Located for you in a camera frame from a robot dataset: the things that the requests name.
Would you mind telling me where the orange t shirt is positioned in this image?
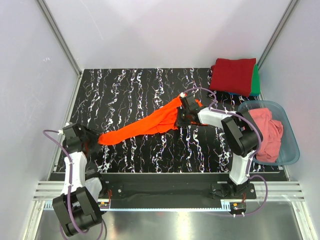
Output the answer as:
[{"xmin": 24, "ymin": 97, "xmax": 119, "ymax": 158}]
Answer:
[{"xmin": 98, "ymin": 97, "xmax": 182, "ymax": 146}]

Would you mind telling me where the clear blue plastic bin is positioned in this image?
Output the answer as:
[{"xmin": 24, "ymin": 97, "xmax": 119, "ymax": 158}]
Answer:
[{"xmin": 238, "ymin": 100, "xmax": 300, "ymax": 166}]

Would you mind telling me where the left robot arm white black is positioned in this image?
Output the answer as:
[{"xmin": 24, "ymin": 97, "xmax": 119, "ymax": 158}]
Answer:
[{"xmin": 52, "ymin": 123, "xmax": 108, "ymax": 237}]

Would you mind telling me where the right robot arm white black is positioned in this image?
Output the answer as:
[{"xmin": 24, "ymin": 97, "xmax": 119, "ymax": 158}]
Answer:
[{"xmin": 175, "ymin": 93, "xmax": 263, "ymax": 199}]

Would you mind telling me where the folded blue t shirt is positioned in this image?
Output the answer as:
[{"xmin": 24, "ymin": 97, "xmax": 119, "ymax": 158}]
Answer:
[{"xmin": 227, "ymin": 92, "xmax": 260, "ymax": 97}]

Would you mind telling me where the folded red t shirt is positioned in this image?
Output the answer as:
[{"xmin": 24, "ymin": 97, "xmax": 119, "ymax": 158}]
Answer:
[{"xmin": 209, "ymin": 58, "xmax": 256, "ymax": 97}]

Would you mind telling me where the folded green t shirt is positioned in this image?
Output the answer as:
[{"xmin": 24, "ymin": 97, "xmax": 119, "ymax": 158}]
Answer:
[{"xmin": 251, "ymin": 65, "xmax": 261, "ymax": 94}]

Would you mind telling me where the pink t shirt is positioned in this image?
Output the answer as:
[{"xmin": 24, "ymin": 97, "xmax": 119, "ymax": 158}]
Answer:
[{"xmin": 249, "ymin": 108, "xmax": 284, "ymax": 163}]

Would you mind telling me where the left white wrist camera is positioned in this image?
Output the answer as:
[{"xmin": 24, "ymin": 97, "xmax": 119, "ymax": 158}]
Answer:
[{"xmin": 57, "ymin": 122, "xmax": 71, "ymax": 136}]

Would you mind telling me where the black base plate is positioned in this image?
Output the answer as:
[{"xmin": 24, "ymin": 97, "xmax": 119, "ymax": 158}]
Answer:
[{"xmin": 85, "ymin": 172, "xmax": 257, "ymax": 211}]

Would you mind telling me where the white slotted cable duct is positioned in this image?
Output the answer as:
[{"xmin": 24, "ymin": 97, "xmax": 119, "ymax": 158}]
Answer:
[{"xmin": 44, "ymin": 200, "xmax": 246, "ymax": 214}]

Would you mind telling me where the left aluminium frame post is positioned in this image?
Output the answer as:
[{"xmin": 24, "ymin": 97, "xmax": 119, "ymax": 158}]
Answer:
[{"xmin": 35, "ymin": 0, "xmax": 82, "ymax": 77}]

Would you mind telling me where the aluminium frame post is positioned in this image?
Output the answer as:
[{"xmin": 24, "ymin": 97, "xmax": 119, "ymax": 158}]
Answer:
[
  {"xmin": 257, "ymin": 0, "xmax": 300, "ymax": 71},
  {"xmin": 35, "ymin": 0, "xmax": 82, "ymax": 77}
]

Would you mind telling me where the right aluminium frame post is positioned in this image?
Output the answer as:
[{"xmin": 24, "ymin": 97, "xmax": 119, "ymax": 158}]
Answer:
[{"xmin": 257, "ymin": 0, "xmax": 300, "ymax": 71}]

